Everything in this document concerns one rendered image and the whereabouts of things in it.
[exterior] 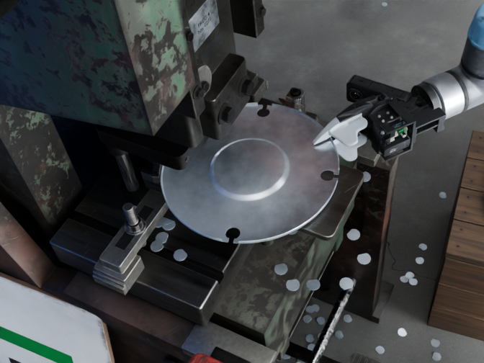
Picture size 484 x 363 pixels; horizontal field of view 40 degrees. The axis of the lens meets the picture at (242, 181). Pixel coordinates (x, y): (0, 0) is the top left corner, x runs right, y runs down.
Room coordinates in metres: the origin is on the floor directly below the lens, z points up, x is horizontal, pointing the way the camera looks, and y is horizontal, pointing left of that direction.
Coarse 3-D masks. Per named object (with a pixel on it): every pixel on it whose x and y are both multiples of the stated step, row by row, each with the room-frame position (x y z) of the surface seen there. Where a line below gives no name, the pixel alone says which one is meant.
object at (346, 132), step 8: (336, 120) 0.74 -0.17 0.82; (352, 120) 0.74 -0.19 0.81; (360, 120) 0.73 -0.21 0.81; (328, 128) 0.73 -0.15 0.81; (336, 128) 0.73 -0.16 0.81; (344, 128) 0.72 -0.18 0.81; (352, 128) 0.72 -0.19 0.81; (360, 128) 0.72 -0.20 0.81; (320, 136) 0.72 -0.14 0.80; (328, 136) 0.72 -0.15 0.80; (336, 136) 0.71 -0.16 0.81; (344, 136) 0.71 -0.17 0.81; (352, 136) 0.70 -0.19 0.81; (344, 144) 0.69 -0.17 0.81; (352, 144) 0.69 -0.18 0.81
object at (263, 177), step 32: (256, 128) 0.78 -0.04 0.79; (288, 128) 0.76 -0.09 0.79; (320, 128) 0.75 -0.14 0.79; (192, 160) 0.73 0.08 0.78; (224, 160) 0.71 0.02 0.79; (256, 160) 0.70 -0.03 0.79; (288, 160) 0.69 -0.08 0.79; (320, 160) 0.68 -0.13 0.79; (192, 192) 0.66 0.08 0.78; (224, 192) 0.65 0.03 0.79; (256, 192) 0.63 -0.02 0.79; (288, 192) 0.63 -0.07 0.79; (320, 192) 0.62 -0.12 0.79; (192, 224) 0.60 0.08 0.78; (224, 224) 0.59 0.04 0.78; (256, 224) 0.58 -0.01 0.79; (288, 224) 0.57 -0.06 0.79
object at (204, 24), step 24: (192, 0) 0.70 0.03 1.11; (216, 0) 0.75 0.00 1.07; (192, 24) 0.69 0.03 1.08; (216, 24) 0.74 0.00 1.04; (216, 48) 0.73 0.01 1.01; (216, 72) 0.72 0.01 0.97; (240, 72) 0.72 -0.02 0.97; (216, 96) 0.67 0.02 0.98; (240, 96) 0.71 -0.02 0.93; (168, 120) 0.67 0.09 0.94; (192, 120) 0.66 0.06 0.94; (216, 120) 0.66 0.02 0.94; (192, 144) 0.66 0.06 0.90
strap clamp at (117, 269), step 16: (160, 192) 0.69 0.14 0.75; (128, 208) 0.63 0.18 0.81; (144, 208) 0.66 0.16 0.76; (160, 208) 0.66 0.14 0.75; (128, 224) 0.63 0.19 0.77; (144, 224) 0.63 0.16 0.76; (112, 240) 0.61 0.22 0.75; (128, 240) 0.61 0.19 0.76; (144, 240) 0.61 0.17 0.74; (112, 256) 0.58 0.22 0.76; (128, 256) 0.58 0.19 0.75; (96, 272) 0.57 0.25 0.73; (112, 272) 0.56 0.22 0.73; (128, 272) 0.56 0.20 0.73; (112, 288) 0.55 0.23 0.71; (128, 288) 0.55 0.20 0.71
